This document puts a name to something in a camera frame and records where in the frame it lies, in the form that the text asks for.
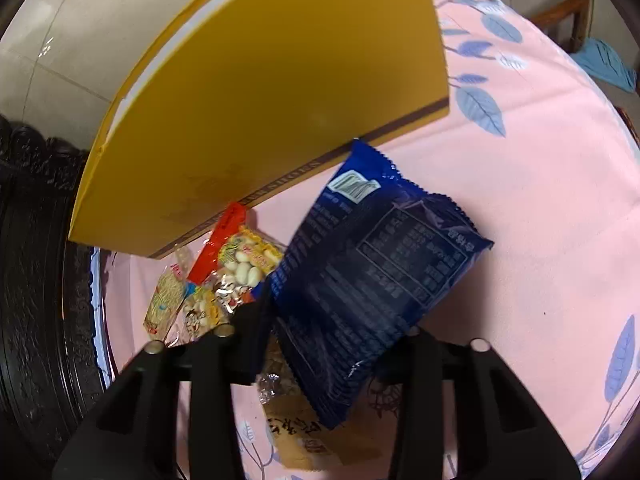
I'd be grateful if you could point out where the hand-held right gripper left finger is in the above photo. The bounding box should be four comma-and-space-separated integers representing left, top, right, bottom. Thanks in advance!
52, 302, 273, 480

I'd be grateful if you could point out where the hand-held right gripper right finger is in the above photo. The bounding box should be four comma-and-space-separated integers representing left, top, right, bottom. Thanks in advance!
377, 325, 583, 480

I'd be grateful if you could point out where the blue snack packet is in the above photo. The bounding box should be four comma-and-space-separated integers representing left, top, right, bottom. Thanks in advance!
270, 139, 495, 430

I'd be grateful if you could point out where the yellow cardboard box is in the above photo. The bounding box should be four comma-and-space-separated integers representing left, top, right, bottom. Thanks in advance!
67, 0, 451, 261

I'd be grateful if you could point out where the small cartoon peanut packet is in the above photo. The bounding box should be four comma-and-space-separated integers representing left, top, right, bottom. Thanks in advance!
172, 282, 241, 348

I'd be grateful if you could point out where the kraft paper snack packet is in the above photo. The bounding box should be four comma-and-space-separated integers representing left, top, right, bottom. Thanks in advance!
257, 345, 403, 472

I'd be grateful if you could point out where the red-topped peanut packet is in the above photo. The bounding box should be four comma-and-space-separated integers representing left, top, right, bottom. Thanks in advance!
187, 202, 284, 311

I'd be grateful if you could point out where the pink leaf-print tablecloth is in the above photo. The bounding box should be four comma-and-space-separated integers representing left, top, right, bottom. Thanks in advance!
92, 0, 640, 480

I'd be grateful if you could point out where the dark carved wooden furniture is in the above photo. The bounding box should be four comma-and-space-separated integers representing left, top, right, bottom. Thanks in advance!
0, 115, 121, 480

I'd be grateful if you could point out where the blue cloth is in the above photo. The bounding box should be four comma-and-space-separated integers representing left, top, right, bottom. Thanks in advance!
572, 37, 638, 93

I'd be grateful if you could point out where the wooden chair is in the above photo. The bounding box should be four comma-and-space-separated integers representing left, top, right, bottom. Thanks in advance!
530, 0, 601, 53

